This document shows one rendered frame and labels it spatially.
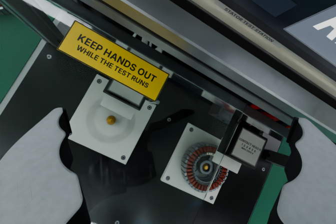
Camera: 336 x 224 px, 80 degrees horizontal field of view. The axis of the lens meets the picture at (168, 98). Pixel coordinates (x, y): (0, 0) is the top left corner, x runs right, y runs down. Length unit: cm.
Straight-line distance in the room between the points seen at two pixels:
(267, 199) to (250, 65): 57
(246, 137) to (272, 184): 31
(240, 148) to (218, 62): 26
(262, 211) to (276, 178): 10
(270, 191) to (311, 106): 52
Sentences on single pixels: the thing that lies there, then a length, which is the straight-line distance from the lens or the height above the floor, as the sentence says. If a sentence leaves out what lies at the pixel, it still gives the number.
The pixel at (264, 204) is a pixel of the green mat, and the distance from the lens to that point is 70.
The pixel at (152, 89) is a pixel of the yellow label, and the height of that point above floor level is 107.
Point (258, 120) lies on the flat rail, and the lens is 26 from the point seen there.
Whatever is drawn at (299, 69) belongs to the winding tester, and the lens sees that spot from 19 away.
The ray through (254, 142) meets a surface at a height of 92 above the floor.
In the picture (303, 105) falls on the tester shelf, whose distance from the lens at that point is 20.
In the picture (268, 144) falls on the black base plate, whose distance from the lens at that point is 64.
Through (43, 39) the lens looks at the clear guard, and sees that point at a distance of 20.
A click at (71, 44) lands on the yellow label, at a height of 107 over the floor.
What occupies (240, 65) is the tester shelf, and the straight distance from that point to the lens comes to 17.
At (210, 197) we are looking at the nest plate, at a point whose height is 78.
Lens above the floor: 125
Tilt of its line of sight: 76 degrees down
